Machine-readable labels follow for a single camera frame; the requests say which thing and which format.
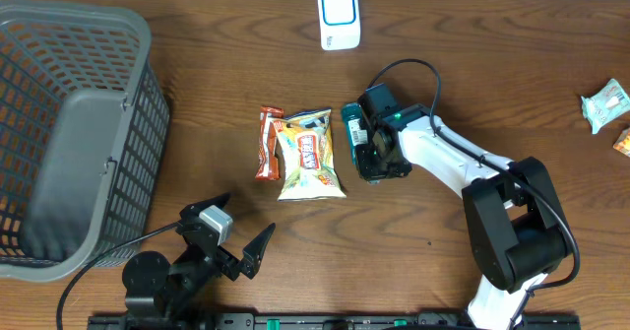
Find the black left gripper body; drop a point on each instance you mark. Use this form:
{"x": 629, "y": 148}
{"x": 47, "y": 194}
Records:
{"x": 228, "y": 266}

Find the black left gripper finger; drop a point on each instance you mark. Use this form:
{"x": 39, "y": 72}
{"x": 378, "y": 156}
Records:
{"x": 254, "y": 251}
{"x": 195, "y": 209}

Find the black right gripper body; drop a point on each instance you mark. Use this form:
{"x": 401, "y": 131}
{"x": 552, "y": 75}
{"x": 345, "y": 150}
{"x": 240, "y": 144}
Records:
{"x": 372, "y": 164}

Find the teal mouthwash bottle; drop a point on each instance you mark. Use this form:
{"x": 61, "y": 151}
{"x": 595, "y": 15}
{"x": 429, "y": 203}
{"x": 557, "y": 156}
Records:
{"x": 352, "y": 118}

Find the yellow snack bag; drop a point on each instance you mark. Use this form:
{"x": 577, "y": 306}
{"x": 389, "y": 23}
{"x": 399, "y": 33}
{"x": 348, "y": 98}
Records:
{"x": 308, "y": 156}

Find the red brown snack bar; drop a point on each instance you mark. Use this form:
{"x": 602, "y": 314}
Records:
{"x": 268, "y": 168}

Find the light green wipes packet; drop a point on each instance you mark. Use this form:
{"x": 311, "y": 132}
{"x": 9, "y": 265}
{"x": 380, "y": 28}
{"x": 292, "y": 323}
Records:
{"x": 605, "y": 106}

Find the orange tissue pack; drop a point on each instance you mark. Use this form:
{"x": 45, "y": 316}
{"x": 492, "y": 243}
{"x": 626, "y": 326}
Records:
{"x": 622, "y": 144}

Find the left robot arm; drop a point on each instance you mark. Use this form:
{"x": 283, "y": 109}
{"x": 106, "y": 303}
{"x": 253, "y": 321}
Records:
{"x": 159, "y": 293}

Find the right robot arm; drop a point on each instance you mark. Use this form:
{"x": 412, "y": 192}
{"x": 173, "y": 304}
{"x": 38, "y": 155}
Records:
{"x": 517, "y": 229}

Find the white barcode scanner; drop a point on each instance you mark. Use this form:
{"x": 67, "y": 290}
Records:
{"x": 340, "y": 27}

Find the grey plastic mesh basket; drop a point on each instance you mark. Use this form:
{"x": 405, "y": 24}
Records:
{"x": 83, "y": 130}

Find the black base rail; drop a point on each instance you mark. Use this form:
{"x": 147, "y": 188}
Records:
{"x": 249, "y": 321}

